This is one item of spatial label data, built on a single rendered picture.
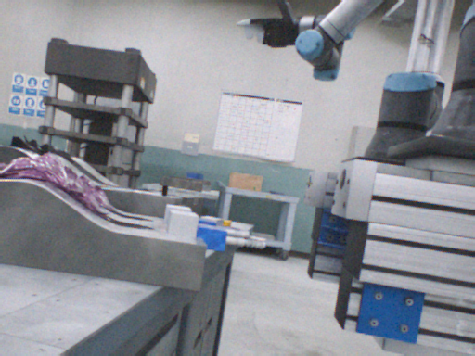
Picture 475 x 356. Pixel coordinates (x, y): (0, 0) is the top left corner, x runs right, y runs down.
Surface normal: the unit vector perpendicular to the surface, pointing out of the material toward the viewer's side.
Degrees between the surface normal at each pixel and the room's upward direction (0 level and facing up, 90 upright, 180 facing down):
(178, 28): 90
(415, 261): 90
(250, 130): 90
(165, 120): 90
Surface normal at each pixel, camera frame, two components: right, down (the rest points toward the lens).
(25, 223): 0.04, 0.06
